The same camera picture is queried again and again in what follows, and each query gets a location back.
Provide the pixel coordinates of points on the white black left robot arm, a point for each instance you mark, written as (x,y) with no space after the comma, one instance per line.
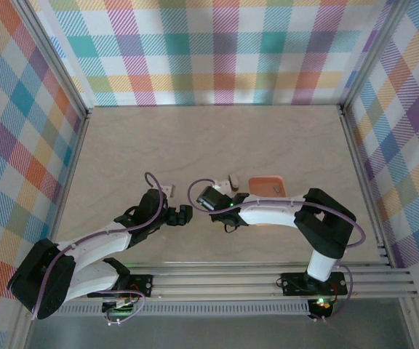
(100,243)

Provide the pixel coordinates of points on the aluminium frame post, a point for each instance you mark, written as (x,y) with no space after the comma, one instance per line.
(55,65)
(374,54)

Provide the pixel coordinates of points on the orange plastic tray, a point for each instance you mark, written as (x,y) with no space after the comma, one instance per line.
(264,185)

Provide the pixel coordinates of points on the aluminium frame floor rail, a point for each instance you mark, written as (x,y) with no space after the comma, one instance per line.
(358,163)
(74,160)

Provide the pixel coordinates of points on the small grey stapler part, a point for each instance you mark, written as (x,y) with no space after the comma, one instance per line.
(235,181)

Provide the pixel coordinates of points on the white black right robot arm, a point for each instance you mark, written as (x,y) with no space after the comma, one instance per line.
(267,214)

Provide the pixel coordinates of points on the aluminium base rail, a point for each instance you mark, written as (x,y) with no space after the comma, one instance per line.
(216,283)

